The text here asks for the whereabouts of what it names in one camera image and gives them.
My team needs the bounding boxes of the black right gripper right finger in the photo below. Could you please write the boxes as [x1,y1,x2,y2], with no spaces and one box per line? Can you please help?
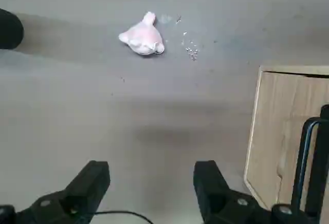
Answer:
[194,160,295,224]

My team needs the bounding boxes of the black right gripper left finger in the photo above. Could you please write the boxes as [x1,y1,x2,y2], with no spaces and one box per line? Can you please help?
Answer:
[0,160,111,224]

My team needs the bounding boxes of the pink plush doll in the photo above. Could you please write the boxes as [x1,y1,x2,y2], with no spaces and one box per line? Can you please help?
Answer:
[118,11,165,55]

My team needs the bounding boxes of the black metal hook rack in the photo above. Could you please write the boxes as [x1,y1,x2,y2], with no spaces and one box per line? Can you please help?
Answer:
[290,104,329,224]

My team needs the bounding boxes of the light wooden box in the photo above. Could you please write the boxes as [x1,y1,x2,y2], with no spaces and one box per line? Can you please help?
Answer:
[243,65,329,224]

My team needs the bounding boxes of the black cylindrical vase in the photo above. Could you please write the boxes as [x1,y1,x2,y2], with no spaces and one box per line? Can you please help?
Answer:
[0,8,25,50]

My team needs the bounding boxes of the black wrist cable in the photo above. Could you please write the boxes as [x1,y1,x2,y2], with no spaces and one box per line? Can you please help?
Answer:
[94,210,153,224]

